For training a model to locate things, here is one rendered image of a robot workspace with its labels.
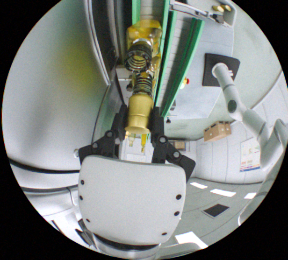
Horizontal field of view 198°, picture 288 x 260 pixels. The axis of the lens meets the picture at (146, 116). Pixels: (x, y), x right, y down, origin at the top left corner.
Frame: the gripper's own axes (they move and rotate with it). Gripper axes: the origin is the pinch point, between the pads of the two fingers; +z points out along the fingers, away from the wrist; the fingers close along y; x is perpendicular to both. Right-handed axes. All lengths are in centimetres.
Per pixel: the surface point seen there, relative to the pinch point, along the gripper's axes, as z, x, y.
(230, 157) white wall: 39, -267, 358
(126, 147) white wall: 194, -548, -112
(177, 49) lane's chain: 30.2, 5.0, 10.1
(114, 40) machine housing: 37.5, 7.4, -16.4
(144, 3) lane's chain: 25.3, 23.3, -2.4
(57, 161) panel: -8.3, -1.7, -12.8
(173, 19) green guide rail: 18.6, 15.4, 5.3
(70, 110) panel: 1.2, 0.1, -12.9
